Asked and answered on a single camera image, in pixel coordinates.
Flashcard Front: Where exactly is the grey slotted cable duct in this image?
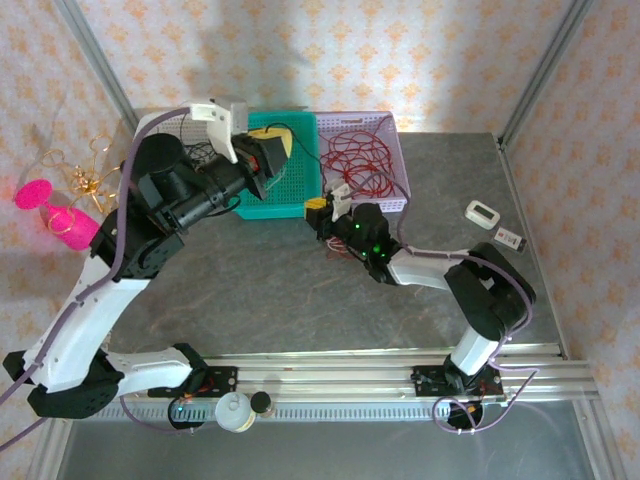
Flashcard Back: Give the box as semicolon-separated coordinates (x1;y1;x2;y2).
119;399;454;422

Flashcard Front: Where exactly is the black round cable port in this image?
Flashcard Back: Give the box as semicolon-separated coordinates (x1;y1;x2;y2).
167;397;209;432
433;397;484;434

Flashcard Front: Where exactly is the white digital timer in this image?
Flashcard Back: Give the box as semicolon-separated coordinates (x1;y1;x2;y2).
464;199;501;230

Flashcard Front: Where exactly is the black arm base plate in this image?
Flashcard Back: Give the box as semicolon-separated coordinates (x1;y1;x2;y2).
149;364;239;401
412;363;505;401

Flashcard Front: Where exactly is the pink wine glass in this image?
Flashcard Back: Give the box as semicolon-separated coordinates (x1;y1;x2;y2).
14;179;101;253

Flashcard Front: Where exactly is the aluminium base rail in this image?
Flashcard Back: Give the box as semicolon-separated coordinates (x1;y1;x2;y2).
199;343;599;404

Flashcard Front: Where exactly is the thin black cable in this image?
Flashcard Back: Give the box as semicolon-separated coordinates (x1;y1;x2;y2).
264;123;322;162

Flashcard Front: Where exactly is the red cable bundle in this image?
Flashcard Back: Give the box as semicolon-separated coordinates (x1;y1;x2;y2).
319;119;396;199

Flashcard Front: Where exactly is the teal plastic basket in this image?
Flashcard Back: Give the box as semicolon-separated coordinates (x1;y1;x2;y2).
232;110;322;221

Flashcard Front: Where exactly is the white round jar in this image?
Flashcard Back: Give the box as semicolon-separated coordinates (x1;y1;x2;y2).
214;391;256;434

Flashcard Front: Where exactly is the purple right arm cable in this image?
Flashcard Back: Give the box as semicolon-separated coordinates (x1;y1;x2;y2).
344;172;541;437

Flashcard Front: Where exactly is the white plastic basket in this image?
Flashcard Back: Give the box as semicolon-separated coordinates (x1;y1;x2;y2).
133;110;226;166

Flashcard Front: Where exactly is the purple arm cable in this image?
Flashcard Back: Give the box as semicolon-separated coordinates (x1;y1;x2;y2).
0;105;206;454
344;172;541;437

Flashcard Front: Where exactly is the gold wire tree stand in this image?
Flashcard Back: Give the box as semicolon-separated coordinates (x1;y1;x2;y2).
39;133;126;216

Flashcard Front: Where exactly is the cable pile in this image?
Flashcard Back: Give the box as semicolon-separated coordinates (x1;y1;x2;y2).
324;235;352;262

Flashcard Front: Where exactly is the lilac plastic basket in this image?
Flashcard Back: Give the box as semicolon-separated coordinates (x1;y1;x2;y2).
314;110;413;215

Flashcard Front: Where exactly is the small black red card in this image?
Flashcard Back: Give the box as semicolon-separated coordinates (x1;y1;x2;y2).
494;227;529;253

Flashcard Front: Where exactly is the aluminium frame bar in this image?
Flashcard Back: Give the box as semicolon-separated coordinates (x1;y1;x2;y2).
29;417;76;480
569;399;619;480

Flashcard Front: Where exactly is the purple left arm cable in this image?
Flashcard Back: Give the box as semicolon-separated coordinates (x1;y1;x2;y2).
0;105;206;454

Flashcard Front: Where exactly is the aluminium frame post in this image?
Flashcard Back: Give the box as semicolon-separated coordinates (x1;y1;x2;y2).
52;0;139;131
499;0;596;146

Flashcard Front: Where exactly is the black cable bundle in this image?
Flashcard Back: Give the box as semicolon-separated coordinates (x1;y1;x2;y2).
178;112;217;161

